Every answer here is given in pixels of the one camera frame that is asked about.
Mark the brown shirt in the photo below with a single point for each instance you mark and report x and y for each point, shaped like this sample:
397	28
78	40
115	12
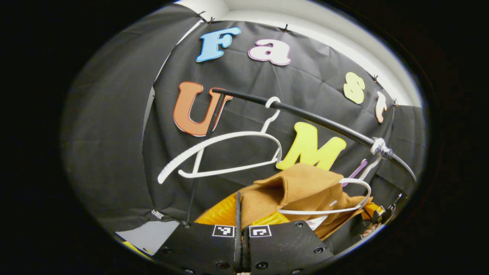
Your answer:
305	191

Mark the black backdrop cloth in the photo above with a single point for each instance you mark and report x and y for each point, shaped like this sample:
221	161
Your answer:
114	133

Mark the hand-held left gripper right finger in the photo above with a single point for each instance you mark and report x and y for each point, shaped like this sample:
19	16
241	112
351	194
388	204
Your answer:
282	244

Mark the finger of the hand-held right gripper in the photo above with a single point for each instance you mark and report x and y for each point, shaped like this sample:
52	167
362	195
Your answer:
371	212

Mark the black clothes rack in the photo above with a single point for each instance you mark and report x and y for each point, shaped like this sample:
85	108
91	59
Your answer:
324	123

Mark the white plastic hanger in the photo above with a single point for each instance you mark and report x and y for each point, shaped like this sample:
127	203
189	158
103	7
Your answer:
229	136
344	209

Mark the white tape wrap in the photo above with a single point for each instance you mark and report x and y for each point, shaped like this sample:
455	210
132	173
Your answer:
381	147

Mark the white laundry hamper yellow rim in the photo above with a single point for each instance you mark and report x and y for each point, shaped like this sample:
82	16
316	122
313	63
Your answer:
135	250

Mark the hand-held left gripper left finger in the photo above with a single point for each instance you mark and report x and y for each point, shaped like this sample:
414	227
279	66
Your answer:
198	248

